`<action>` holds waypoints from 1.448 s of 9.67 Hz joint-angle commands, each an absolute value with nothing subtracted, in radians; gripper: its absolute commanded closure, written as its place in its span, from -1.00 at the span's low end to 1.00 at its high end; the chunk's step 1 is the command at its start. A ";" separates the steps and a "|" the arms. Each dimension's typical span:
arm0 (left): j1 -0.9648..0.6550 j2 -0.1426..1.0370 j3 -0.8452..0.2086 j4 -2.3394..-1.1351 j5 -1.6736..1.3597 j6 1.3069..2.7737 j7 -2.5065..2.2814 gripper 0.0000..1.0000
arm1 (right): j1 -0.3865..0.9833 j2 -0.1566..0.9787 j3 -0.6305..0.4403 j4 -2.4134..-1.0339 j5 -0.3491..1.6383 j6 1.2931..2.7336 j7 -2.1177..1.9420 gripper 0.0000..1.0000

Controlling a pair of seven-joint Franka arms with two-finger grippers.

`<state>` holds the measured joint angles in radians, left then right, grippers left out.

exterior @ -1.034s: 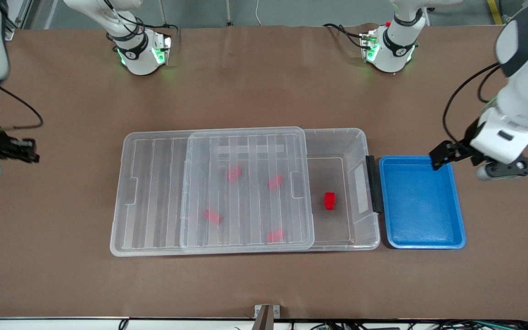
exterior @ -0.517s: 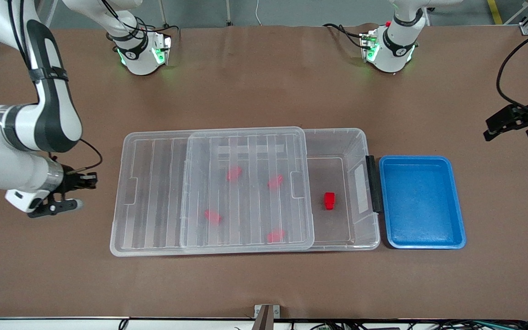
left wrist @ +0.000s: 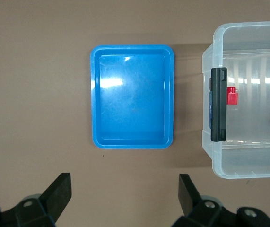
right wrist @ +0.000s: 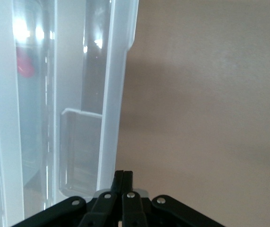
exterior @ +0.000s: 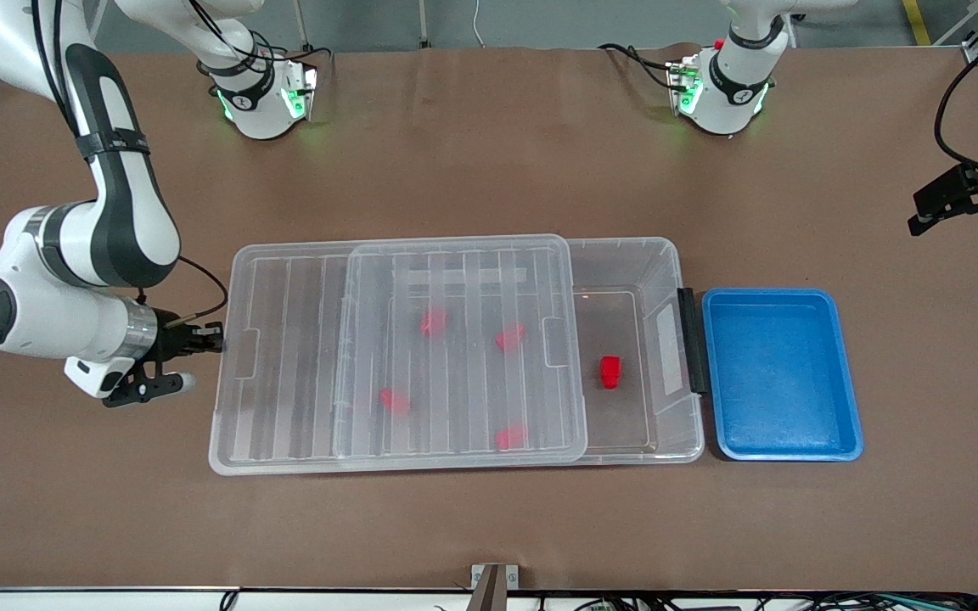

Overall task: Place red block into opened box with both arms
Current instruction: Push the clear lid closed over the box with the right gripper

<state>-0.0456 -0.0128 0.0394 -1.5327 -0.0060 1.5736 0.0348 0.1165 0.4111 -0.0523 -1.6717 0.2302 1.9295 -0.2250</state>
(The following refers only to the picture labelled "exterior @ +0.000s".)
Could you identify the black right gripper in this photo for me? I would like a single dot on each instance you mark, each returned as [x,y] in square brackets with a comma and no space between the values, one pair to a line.
[172,342]

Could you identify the clear plastic box lid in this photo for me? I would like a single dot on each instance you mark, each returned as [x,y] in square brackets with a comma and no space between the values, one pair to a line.
[285,382]

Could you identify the red block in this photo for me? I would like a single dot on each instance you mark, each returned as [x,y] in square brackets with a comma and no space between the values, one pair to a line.
[433,322]
[510,436]
[610,372]
[394,400]
[510,337]

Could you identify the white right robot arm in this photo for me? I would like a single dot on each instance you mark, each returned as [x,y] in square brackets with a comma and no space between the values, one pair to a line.
[124,221]

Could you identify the clear plastic storage box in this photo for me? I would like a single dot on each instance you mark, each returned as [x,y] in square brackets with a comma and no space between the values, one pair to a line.
[625,424]

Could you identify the blue plastic tray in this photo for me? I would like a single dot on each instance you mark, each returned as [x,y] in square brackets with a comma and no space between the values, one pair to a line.
[782,373]

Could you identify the grey metal pole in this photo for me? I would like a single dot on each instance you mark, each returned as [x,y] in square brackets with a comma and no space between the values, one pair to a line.
[300,24]
[423,25]

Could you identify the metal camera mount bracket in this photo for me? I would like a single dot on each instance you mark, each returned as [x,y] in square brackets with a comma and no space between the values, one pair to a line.
[493,587]

